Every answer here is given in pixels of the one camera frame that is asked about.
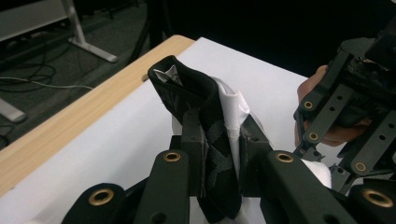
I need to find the white metal desk frame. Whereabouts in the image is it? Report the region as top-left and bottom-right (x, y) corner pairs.
(0, 0), (120, 63)

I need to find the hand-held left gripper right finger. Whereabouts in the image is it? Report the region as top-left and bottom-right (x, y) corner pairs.
(239, 114), (276, 198)

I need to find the white underwear with black waistband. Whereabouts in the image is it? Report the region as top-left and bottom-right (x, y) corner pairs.
(147, 55), (332, 224)

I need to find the white cable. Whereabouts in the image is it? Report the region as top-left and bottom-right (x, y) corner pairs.
(0, 76), (94, 91)

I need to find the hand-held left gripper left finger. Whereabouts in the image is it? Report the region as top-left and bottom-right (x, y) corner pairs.
(180, 108), (206, 198)

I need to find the black cable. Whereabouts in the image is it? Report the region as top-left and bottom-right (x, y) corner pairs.
(0, 43), (73, 94)

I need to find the black tripod stand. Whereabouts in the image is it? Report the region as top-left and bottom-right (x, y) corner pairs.
(129, 0), (174, 64)

